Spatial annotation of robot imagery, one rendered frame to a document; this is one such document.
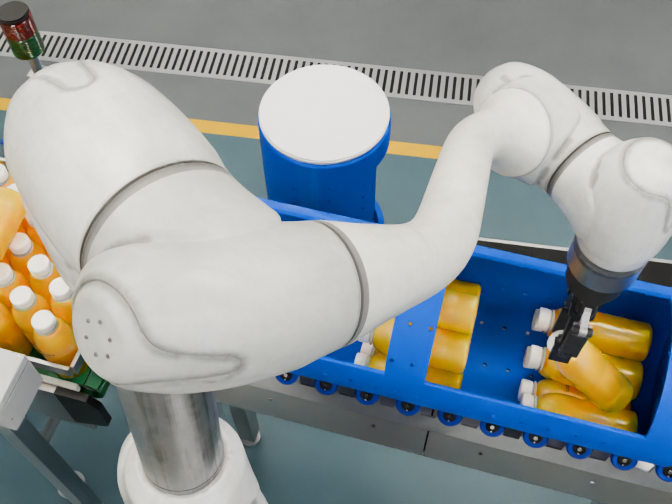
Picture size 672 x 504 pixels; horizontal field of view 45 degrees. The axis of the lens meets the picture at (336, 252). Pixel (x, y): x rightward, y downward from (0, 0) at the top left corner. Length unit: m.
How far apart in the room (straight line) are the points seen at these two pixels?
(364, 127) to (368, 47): 1.69
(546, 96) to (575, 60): 2.48
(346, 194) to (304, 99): 0.22
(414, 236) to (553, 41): 2.89
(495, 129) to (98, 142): 0.46
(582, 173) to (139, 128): 0.53
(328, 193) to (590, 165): 0.88
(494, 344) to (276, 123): 0.64
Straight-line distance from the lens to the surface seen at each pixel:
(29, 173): 0.63
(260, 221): 0.55
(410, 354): 1.27
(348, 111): 1.74
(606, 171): 0.92
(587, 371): 1.29
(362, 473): 2.44
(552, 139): 0.96
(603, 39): 3.57
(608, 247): 0.96
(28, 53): 1.78
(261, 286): 0.52
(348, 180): 1.71
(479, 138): 0.86
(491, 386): 1.51
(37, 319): 1.50
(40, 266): 1.56
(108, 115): 0.61
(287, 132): 1.71
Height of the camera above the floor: 2.32
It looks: 57 degrees down
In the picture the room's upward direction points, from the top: 1 degrees counter-clockwise
